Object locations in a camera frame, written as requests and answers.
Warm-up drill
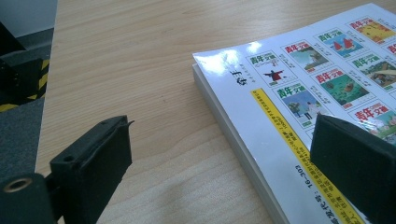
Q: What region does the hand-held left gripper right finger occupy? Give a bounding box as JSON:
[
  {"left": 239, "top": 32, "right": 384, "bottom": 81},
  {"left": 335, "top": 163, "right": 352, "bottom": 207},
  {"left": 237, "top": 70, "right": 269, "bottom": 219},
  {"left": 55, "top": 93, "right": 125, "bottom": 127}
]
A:
[{"left": 309, "top": 112, "right": 396, "bottom": 224}]

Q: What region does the black striped stand base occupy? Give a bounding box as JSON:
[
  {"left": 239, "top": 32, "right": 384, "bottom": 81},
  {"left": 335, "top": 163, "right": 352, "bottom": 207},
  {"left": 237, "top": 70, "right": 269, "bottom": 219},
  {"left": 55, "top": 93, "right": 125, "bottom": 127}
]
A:
[{"left": 0, "top": 20, "right": 51, "bottom": 113}]

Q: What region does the white magazine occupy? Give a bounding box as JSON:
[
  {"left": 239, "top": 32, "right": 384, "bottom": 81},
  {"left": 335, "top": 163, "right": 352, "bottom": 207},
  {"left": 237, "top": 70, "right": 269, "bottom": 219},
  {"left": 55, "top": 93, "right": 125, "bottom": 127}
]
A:
[{"left": 191, "top": 3, "right": 396, "bottom": 224}]

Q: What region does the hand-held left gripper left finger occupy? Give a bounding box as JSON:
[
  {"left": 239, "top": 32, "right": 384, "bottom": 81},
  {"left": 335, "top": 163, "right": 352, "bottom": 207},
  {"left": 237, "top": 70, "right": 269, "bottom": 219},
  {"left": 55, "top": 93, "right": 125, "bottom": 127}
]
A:
[{"left": 49, "top": 115, "right": 135, "bottom": 224}]

